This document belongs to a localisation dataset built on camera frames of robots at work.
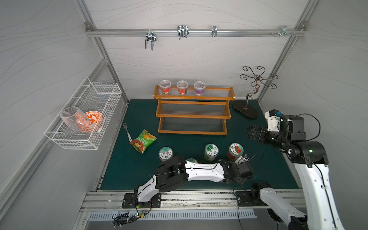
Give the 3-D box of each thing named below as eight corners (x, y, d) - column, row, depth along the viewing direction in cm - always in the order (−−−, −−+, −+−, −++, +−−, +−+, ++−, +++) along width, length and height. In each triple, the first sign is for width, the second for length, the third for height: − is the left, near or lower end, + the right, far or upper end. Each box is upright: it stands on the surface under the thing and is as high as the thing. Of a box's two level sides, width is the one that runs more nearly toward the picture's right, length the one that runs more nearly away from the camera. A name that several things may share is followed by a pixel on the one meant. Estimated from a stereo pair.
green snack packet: (130, 144, 95) (128, 142, 92) (145, 130, 102) (144, 128, 100) (141, 154, 90) (140, 152, 88) (156, 139, 97) (156, 136, 95)
